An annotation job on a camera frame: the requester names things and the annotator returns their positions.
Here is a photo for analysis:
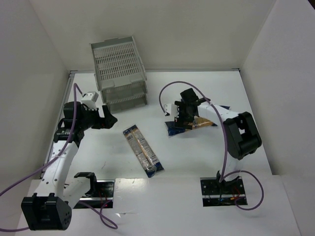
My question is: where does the spaghetti bag with text label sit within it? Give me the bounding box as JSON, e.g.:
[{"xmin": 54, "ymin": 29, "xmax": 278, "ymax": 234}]
[{"xmin": 123, "ymin": 125, "xmax": 164, "ymax": 178}]

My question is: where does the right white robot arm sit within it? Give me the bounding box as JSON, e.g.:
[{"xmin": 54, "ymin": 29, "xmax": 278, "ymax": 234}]
[{"xmin": 173, "ymin": 88, "xmax": 262, "ymax": 182}]

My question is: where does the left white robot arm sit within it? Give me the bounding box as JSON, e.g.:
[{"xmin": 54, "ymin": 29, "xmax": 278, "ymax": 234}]
[{"xmin": 21, "ymin": 102, "xmax": 117, "ymax": 231}]

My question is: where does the grey three-tier tray shelf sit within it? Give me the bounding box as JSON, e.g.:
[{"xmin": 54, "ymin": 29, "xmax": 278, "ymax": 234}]
[{"xmin": 91, "ymin": 36, "xmax": 148, "ymax": 113}]

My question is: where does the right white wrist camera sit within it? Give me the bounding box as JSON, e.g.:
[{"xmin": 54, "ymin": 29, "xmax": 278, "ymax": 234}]
[{"xmin": 163, "ymin": 103, "xmax": 178, "ymax": 117}]

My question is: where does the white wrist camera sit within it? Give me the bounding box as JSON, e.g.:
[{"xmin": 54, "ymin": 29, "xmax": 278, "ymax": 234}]
[
  {"xmin": 163, "ymin": 103, "xmax": 178, "ymax": 117},
  {"xmin": 81, "ymin": 91, "xmax": 98, "ymax": 109}
]

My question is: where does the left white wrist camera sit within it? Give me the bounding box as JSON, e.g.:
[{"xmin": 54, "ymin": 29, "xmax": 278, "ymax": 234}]
[{"xmin": 81, "ymin": 91, "xmax": 98, "ymax": 109}]

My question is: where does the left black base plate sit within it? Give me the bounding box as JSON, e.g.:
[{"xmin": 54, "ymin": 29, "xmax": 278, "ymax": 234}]
[{"xmin": 79, "ymin": 180, "xmax": 115, "ymax": 209}]

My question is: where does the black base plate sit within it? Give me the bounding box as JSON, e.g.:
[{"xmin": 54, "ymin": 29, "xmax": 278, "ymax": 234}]
[
  {"xmin": 79, "ymin": 180, "xmax": 115, "ymax": 209},
  {"xmin": 200, "ymin": 177, "xmax": 248, "ymax": 207}
]

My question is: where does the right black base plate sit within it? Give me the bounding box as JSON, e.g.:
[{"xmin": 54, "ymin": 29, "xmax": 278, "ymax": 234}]
[{"xmin": 200, "ymin": 177, "xmax": 248, "ymax": 207}]

